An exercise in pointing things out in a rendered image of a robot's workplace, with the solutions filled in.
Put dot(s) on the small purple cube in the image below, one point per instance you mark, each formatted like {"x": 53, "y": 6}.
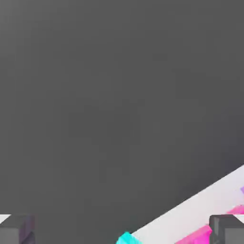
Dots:
{"x": 242, "y": 191}

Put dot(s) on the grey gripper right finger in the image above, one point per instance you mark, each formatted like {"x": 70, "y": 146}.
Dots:
{"x": 228, "y": 230}

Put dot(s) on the large pink box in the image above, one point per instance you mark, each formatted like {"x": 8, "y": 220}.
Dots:
{"x": 198, "y": 236}

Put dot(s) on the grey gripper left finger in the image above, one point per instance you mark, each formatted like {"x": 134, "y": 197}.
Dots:
{"x": 11, "y": 230}

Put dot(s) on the small cyan cube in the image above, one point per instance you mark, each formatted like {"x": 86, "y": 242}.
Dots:
{"x": 127, "y": 239}

